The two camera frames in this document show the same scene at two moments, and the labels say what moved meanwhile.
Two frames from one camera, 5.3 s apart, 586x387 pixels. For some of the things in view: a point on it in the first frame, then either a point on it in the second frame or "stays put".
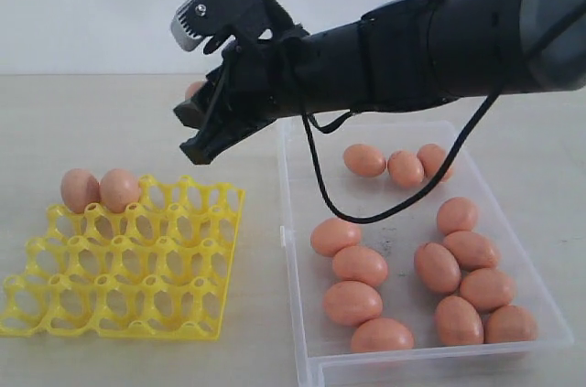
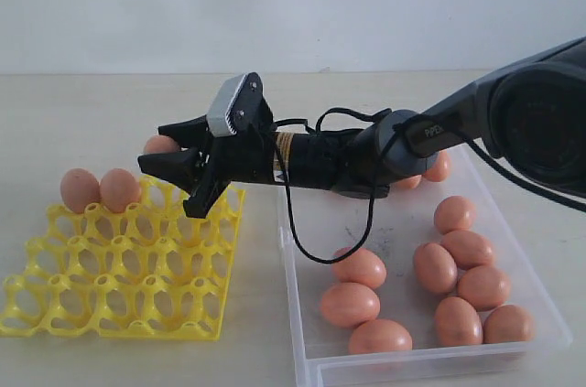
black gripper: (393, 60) → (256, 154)
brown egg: (79, 188) stays put
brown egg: (118, 188) stays put
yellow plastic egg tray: (159, 270) stays put
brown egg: (192, 88) → (160, 144)
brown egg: (509, 323) stays put
